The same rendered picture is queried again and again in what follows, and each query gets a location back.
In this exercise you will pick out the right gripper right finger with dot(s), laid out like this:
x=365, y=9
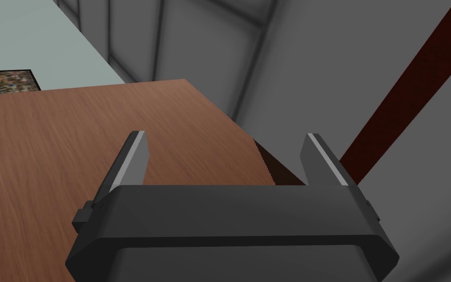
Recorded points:
x=321, y=166

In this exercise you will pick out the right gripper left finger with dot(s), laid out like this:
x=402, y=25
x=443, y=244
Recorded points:
x=129, y=164

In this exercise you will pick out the brown wooden table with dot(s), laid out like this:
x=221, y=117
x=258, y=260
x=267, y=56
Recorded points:
x=53, y=156

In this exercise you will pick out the speckled picture with black frame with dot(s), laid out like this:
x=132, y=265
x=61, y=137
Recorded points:
x=2, y=82

